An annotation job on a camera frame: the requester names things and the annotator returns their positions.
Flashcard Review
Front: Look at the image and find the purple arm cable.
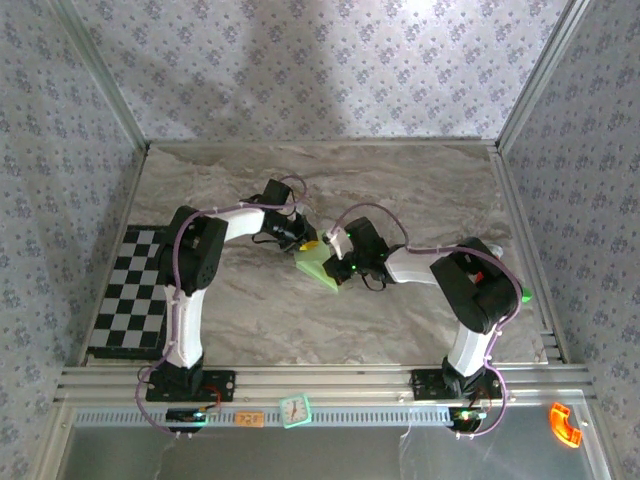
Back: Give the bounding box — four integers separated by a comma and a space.
333, 202, 524, 440
134, 174, 309, 440

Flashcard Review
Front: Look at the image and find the light green paper sheet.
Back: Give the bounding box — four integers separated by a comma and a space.
293, 229, 347, 296

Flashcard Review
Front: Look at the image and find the thin aluminium rear rail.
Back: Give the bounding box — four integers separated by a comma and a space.
147, 138, 501, 148

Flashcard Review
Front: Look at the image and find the long aluminium frame rail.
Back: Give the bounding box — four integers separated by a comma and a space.
53, 363, 597, 404

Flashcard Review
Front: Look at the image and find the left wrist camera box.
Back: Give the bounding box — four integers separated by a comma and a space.
261, 178, 295, 209

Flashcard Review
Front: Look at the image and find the aluminium frame post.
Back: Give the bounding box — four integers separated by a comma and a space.
49, 0, 151, 151
497, 0, 595, 151

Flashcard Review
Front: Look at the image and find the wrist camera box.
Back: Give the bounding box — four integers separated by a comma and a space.
261, 178, 295, 209
323, 216, 390, 261

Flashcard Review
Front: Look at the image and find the aluminium side rail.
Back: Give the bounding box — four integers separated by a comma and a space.
74, 144, 151, 369
488, 142, 572, 365

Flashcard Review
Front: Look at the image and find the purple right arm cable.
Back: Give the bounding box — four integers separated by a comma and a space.
333, 202, 524, 440

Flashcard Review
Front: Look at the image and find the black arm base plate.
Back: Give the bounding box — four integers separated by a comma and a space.
409, 368, 503, 401
144, 369, 237, 403

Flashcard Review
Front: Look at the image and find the orange curved plastic piece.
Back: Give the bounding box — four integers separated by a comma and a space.
548, 402, 584, 449

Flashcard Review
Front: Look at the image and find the shiny metal panel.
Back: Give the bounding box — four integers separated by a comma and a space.
62, 424, 599, 480

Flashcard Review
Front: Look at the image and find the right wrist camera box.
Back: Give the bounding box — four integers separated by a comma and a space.
323, 216, 390, 261

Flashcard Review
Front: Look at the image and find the black and grey checkerboard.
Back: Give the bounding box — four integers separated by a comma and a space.
87, 223, 174, 362

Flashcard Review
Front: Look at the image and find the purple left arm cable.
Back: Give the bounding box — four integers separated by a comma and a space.
134, 174, 309, 440

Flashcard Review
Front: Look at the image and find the grey slotted cable duct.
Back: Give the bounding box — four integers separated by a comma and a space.
73, 405, 454, 428

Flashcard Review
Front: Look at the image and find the small black controller board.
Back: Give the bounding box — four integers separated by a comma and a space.
165, 407, 209, 434
448, 406, 489, 434

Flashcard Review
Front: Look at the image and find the mint green small clock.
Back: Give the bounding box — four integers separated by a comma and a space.
278, 393, 314, 430

